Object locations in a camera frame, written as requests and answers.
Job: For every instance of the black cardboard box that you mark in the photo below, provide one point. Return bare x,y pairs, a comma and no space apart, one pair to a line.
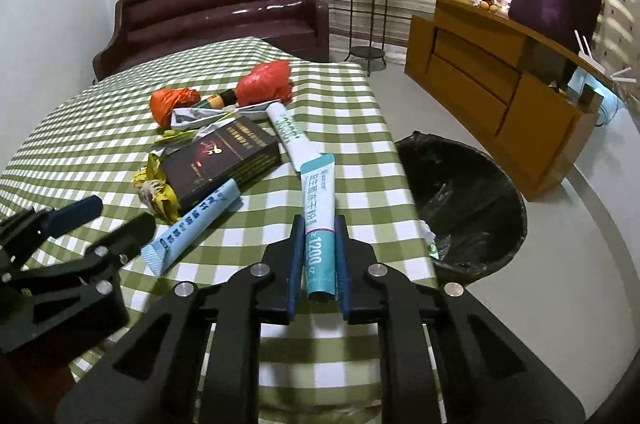
220,159

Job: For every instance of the dark red leather sofa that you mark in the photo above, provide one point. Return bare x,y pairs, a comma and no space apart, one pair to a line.
220,9

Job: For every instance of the red plastic bag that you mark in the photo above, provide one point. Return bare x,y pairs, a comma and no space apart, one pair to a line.
262,84

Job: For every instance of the orange plastic bag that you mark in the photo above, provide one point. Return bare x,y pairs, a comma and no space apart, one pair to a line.
172,104

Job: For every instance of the white green tube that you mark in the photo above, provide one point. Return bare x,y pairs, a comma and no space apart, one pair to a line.
290,134

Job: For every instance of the small yellow green wrapper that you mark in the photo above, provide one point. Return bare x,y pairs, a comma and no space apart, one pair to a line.
172,136

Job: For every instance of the light blue stick packet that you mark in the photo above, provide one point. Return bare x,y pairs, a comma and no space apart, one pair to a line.
195,224

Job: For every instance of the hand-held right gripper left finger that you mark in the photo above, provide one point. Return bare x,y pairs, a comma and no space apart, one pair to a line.
295,266

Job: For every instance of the white teal packet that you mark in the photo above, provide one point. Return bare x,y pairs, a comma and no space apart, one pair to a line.
318,204

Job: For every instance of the bin with black liner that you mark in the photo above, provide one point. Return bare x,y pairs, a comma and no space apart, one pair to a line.
465,204

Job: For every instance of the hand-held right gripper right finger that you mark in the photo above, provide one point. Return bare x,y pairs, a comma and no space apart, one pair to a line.
342,266

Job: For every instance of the small green yellow bottle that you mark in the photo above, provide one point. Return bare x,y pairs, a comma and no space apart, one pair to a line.
217,100

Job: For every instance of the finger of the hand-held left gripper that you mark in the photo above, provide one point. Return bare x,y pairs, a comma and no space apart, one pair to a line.
127,234
75,211

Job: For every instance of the wooden cabinet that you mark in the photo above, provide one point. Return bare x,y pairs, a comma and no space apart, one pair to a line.
540,129

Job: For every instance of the black metal plant stand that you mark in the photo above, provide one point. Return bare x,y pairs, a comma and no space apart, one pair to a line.
367,53

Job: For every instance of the white router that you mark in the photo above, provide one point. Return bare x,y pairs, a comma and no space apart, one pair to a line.
590,57

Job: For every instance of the crumpled silver white wrapper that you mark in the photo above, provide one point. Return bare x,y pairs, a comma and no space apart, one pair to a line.
192,117

